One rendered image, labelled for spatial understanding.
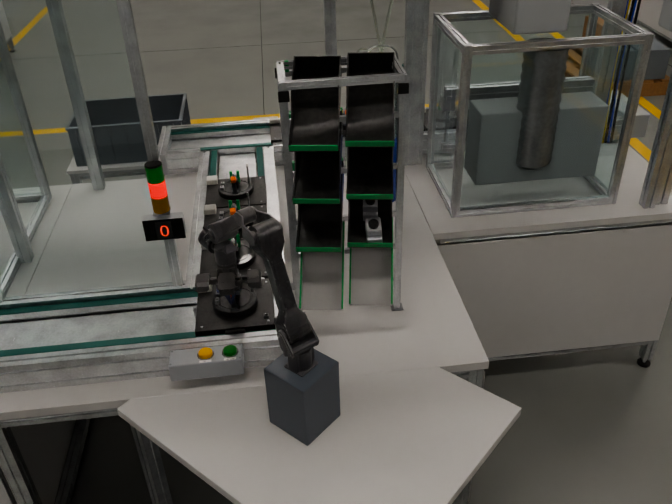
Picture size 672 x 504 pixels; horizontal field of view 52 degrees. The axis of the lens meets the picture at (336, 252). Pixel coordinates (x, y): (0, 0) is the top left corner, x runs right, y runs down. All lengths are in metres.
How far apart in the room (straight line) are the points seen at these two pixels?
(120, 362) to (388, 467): 0.83
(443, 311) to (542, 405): 1.09
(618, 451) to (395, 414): 1.42
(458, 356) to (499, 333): 0.98
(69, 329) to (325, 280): 0.82
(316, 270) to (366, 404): 0.44
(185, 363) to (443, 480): 0.78
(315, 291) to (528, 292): 1.19
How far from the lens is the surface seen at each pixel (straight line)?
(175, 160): 3.23
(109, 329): 2.27
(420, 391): 2.01
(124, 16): 1.95
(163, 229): 2.14
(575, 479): 3.02
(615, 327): 3.32
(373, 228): 1.95
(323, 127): 1.87
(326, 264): 2.10
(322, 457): 1.85
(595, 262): 3.03
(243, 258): 2.34
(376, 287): 2.10
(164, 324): 2.23
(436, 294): 2.36
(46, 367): 2.16
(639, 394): 3.44
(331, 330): 2.21
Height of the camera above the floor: 2.28
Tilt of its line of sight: 34 degrees down
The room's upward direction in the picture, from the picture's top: 2 degrees counter-clockwise
